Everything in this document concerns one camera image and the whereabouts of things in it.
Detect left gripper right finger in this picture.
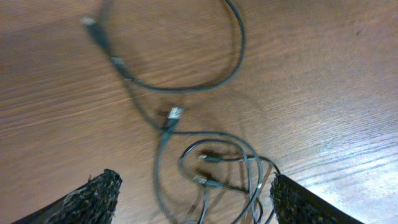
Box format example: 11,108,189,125
270,174,363,224

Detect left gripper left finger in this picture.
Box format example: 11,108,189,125
12,169,123,224

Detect black usb cables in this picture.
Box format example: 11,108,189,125
80,0,282,224

